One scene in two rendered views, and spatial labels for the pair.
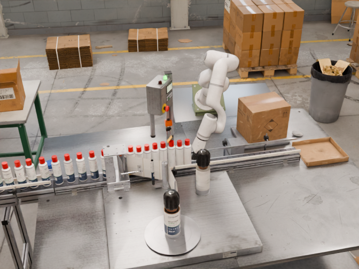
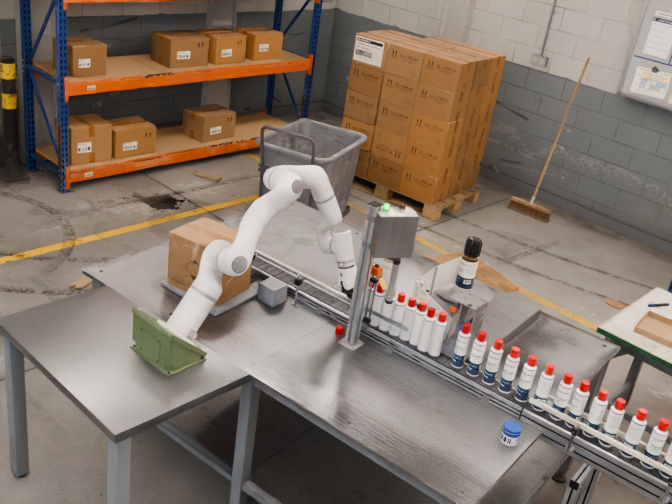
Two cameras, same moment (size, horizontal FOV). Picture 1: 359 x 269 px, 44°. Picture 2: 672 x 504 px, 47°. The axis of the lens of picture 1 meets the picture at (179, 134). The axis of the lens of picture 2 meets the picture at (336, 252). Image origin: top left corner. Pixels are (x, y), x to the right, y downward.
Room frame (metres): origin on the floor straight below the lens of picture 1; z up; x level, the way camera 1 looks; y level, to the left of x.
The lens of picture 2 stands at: (4.62, 2.04, 2.69)
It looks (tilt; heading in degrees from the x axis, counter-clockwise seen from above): 26 degrees down; 225
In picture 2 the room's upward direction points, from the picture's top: 9 degrees clockwise
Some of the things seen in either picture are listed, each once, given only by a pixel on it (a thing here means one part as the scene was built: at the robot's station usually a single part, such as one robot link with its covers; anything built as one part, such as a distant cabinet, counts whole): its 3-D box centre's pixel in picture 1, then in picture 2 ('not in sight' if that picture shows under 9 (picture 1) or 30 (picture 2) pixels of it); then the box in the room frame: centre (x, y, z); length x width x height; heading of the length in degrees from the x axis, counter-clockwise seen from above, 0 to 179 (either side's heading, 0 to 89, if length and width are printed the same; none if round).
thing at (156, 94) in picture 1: (160, 95); (392, 232); (2.41, 0.12, 1.38); 0.17 x 0.10 x 0.19; 156
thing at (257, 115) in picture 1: (262, 117); (210, 260); (2.79, -0.61, 0.99); 0.30 x 0.24 x 0.27; 108
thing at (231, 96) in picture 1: (227, 111); (150, 339); (3.21, -0.40, 0.81); 0.90 x 0.90 x 0.04; 5
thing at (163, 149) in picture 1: (163, 155); (388, 309); (2.33, 0.11, 0.98); 0.05 x 0.05 x 0.20
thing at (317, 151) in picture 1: (319, 151); not in sight; (2.54, -0.98, 0.85); 0.30 x 0.26 x 0.04; 101
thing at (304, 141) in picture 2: not in sight; (306, 177); (0.82, -2.24, 0.48); 0.89 x 0.63 x 0.96; 24
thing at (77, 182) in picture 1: (181, 168); (363, 321); (2.35, -0.01, 0.86); 1.65 x 0.08 x 0.04; 101
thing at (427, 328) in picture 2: (131, 159); (427, 329); (2.29, 0.31, 0.98); 0.05 x 0.05 x 0.20
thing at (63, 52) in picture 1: (70, 51); not in sight; (6.28, 1.63, 0.16); 0.65 x 0.54 x 0.32; 100
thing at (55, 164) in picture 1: (56, 169); (527, 378); (2.20, 0.77, 0.98); 0.05 x 0.05 x 0.20
